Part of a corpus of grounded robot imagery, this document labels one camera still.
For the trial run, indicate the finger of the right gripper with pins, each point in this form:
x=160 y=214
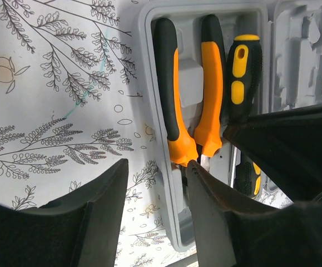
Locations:
x=287 y=146

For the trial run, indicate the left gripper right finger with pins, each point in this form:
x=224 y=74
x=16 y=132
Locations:
x=232 y=229

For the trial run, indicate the grey plastic tool case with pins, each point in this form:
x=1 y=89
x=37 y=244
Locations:
x=291 y=39

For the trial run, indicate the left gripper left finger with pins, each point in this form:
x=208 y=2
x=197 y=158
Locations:
x=77 y=229

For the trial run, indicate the orange handled pliers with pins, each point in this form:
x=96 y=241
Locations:
x=183 y=83

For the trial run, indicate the black yellow screwdriver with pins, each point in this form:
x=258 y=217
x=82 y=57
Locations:
x=247 y=177
x=244 y=70

